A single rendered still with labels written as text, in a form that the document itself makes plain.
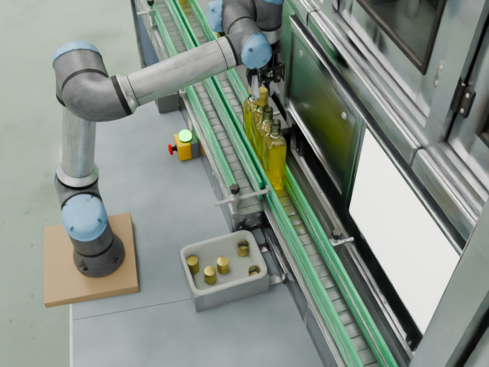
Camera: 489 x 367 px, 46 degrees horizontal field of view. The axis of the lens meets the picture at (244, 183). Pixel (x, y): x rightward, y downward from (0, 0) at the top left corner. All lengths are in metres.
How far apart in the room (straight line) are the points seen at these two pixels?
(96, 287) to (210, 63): 0.77
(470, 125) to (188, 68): 0.61
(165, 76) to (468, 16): 0.65
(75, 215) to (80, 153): 0.17
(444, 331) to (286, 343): 1.11
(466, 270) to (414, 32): 0.81
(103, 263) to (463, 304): 1.33
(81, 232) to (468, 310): 1.23
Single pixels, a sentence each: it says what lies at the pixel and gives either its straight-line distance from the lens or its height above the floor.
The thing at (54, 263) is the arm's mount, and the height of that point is 0.79.
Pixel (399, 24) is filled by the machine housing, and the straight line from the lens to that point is 1.30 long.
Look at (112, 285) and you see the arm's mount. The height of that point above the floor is 0.78.
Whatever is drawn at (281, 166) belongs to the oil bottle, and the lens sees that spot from 1.73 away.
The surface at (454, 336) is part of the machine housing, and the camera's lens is 0.57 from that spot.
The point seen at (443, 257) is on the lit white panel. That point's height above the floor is 1.25.
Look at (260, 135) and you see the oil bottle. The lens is 1.72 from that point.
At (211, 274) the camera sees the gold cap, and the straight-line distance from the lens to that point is 1.70.
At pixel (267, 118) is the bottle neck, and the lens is 1.68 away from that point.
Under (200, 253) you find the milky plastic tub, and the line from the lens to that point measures 1.76.
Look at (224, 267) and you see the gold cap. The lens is 1.72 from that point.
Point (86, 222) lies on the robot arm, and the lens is 1.62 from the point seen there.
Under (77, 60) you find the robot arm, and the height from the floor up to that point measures 1.43.
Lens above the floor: 2.23
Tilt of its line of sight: 48 degrees down
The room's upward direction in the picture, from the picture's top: straight up
